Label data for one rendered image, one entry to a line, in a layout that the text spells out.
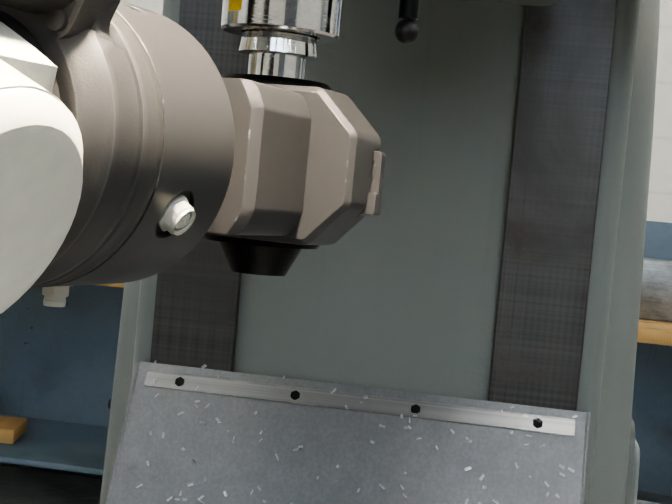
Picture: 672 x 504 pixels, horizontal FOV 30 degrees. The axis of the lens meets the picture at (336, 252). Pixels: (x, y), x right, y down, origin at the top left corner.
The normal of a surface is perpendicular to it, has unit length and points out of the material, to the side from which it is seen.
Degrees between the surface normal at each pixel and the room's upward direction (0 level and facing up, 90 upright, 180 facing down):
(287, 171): 90
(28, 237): 115
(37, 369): 90
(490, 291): 90
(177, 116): 79
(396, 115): 90
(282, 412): 63
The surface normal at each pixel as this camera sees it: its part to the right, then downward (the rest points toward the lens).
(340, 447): -0.09, -0.42
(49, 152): 0.79, 0.52
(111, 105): 0.36, -0.07
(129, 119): 0.92, -0.04
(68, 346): -0.15, 0.04
